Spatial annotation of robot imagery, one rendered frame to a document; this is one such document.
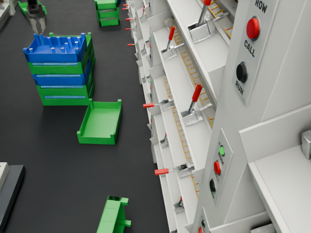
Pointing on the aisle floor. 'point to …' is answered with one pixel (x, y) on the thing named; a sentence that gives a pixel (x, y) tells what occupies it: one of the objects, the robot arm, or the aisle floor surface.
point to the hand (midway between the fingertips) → (40, 33)
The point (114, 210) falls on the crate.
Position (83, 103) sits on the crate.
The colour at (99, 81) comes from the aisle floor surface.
